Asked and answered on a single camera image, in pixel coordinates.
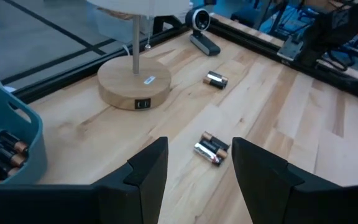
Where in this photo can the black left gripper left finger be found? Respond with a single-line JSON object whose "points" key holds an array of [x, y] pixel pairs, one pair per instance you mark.
{"points": [[129, 196]]}

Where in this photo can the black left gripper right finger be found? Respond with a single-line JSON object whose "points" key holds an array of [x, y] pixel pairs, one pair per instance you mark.
{"points": [[284, 196]]}

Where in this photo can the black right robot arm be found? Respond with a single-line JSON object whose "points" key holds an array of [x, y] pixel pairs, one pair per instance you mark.
{"points": [[328, 31]]}

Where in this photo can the silver black AA battery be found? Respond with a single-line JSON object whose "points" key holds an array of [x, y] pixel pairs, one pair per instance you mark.
{"points": [[204, 152], [217, 76]]}

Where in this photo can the teal plastic bin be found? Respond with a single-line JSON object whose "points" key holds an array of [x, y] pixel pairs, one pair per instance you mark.
{"points": [[39, 149]]}

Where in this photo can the white shade wooden base lamp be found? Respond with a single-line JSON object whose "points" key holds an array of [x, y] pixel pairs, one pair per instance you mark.
{"points": [[134, 84]]}

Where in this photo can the black webcam on stand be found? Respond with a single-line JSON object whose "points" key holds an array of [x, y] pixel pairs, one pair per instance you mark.
{"points": [[200, 31]]}

